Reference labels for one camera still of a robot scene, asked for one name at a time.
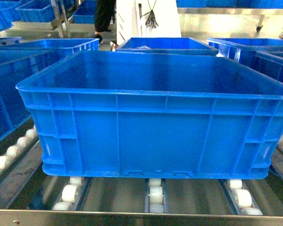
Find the white pillar with cables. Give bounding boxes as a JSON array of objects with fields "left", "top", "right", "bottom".
[{"left": 116, "top": 0, "right": 181, "bottom": 45}]

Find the blue crate far left back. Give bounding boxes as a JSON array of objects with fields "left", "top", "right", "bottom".
[{"left": 0, "top": 38, "right": 100, "bottom": 56}]

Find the blue crate on left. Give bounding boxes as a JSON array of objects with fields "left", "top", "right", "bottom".
[{"left": 0, "top": 49, "right": 58, "bottom": 141}]

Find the walking person in black trousers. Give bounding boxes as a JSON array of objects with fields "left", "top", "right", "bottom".
[{"left": 94, "top": 0, "right": 116, "bottom": 44}]

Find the large blue plastic crate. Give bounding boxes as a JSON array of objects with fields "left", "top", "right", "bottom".
[{"left": 16, "top": 51, "right": 283, "bottom": 179}]

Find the stainless steel roller shelf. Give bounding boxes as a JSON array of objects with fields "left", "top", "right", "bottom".
[{"left": 0, "top": 120, "right": 283, "bottom": 226}]

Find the blue crate on right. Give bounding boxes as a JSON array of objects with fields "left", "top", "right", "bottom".
[{"left": 206, "top": 37, "right": 283, "bottom": 135}]

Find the blue crate behind centre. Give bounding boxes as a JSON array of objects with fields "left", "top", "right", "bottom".
[{"left": 116, "top": 37, "right": 218, "bottom": 56}]

